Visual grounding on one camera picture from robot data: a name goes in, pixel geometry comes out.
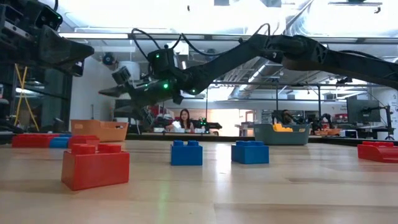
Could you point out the small blue block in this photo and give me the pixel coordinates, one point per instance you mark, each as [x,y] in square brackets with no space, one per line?
[186,154]
[250,154]

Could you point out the person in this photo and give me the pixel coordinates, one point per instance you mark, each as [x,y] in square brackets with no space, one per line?
[185,119]
[286,115]

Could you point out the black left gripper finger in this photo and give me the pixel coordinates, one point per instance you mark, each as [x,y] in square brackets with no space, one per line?
[65,49]
[79,68]

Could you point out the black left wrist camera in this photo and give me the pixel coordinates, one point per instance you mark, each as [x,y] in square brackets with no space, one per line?
[49,18]

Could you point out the yellow block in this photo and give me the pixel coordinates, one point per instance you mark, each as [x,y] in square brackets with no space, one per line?
[282,127]

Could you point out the dark background monitor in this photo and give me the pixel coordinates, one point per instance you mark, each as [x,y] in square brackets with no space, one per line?
[363,111]

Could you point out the yellow cross brace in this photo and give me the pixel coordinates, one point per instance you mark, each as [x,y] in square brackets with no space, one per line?
[21,93]

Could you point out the small red block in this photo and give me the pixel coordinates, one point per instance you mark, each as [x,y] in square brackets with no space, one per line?
[93,171]

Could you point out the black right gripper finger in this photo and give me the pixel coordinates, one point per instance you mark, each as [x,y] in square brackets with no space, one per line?
[116,91]

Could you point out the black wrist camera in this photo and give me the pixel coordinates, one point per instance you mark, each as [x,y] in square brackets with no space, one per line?
[161,62]
[49,18]

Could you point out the grey plastic bin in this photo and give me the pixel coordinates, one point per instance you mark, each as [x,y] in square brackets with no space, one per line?
[280,138]

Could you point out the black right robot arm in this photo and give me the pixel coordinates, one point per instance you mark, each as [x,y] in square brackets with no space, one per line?
[224,67]

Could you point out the black aluminium frame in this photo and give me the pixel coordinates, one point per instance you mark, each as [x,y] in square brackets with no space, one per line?
[224,137]

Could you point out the orange plastic bin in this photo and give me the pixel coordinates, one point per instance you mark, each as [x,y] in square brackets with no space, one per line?
[105,132]

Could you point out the background black robot arm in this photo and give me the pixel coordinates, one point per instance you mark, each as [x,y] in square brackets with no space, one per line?
[323,121]

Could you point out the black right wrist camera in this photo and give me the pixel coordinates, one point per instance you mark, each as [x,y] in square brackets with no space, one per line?
[161,62]

